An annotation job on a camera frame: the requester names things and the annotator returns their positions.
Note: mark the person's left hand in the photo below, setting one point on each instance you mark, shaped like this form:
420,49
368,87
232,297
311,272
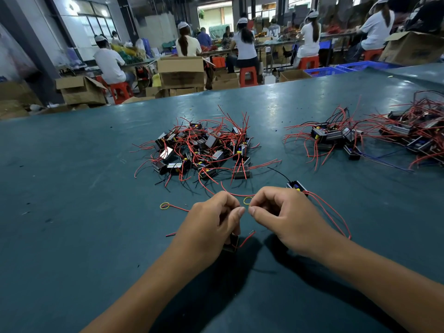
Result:
208,229

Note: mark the person's right forearm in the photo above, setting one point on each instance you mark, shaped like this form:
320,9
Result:
388,287

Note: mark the shallow cardboard box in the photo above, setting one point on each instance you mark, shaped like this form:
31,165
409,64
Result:
295,75

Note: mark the open cardboard box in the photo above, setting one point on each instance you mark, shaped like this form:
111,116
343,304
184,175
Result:
81,90

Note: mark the person's left forearm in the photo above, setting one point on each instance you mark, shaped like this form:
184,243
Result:
142,301

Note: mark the person's right hand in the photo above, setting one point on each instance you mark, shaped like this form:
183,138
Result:
298,218

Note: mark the yellow rubber band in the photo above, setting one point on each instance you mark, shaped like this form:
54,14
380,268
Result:
243,201
161,205

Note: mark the large closed cardboard box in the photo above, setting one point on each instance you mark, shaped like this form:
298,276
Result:
181,72

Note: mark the low cardboard box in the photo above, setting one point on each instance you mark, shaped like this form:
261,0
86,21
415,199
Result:
225,80

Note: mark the tilted cardboard box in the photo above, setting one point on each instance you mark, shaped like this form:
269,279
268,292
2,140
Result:
413,48

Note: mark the blue plastic crate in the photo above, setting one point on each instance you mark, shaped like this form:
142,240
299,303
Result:
368,66
327,71

